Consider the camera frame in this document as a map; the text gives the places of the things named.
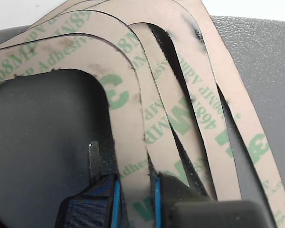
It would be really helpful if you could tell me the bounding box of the dark grey mat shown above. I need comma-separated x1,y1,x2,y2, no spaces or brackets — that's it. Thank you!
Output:
0,15,285,228

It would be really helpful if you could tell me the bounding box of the beige rectangular adhesive frame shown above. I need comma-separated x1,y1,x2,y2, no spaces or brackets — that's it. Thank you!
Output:
0,32,157,228
19,0,219,202
68,0,285,228
0,9,193,190
57,0,243,202

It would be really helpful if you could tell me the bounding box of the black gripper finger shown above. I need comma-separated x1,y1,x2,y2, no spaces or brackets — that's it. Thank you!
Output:
54,141,122,228
152,173,276,228

